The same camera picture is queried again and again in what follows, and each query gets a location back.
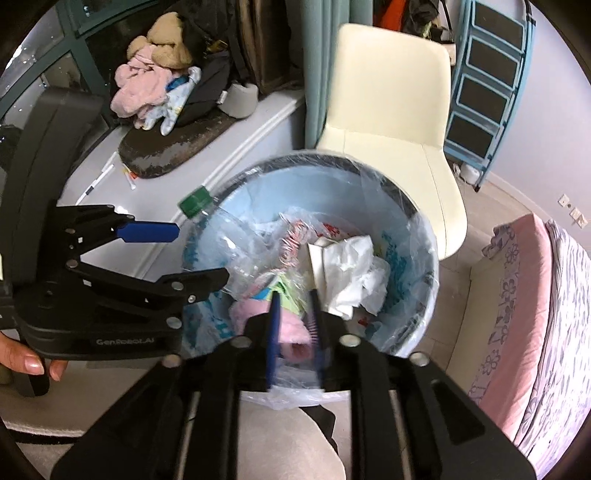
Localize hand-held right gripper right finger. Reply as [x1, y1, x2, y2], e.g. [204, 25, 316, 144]
[308, 290, 537, 480]

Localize cream chair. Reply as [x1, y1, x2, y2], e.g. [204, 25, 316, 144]
[315, 23, 467, 261]

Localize hanging clothes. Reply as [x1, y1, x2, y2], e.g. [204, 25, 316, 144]
[369, 0, 458, 42]

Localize person's left hand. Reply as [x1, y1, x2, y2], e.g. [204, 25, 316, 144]
[0, 330, 70, 383]

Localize pink wrapper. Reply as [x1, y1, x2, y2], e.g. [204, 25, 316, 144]
[228, 298, 315, 365]

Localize person's leg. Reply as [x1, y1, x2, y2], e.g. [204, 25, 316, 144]
[235, 406, 347, 480]

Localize dark worn cushion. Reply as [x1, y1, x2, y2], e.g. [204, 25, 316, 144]
[117, 108, 241, 180]

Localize clear bin liner bag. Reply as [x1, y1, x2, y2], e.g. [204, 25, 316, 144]
[180, 154, 437, 411]

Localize grey patterned blanket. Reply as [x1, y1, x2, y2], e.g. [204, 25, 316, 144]
[515, 219, 591, 467]

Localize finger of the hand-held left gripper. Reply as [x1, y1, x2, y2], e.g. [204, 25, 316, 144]
[48, 205, 181, 261]
[68, 258, 230, 320]

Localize light blue trash bin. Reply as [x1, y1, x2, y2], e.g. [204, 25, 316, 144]
[178, 152, 439, 411]

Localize teal curtain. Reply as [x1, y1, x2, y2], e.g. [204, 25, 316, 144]
[302, 0, 345, 148]

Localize thin white pen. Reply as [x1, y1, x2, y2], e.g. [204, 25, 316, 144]
[75, 152, 117, 205]

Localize blue step ladder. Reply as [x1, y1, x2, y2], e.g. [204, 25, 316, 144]
[443, 0, 536, 192]

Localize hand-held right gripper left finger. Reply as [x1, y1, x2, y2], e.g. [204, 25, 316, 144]
[51, 292, 281, 480]

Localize white blue printed cloth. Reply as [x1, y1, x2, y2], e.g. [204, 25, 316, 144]
[134, 67, 204, 137]

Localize clear bottle green cap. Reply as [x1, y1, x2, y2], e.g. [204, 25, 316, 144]
[178, 185, 278, 305]

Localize pink floral bed sheet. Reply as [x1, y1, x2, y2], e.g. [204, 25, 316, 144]
[466, 212, 555, 444]

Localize pink fluffy cloth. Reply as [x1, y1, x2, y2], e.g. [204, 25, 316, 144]
[111, 48, 178, 121]

